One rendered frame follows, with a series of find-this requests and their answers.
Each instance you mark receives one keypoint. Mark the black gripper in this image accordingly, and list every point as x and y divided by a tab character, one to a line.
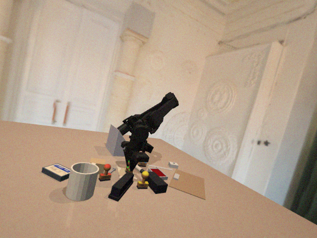
132	152

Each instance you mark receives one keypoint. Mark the cream inspection card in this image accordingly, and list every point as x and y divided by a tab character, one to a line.
121	171

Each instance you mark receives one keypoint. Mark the grey cup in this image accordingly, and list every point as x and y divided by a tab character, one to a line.
82	181

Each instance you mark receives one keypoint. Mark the red rubber stamp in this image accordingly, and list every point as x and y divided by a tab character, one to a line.
105	176

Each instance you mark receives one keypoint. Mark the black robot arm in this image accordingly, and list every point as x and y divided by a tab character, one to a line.
148	121

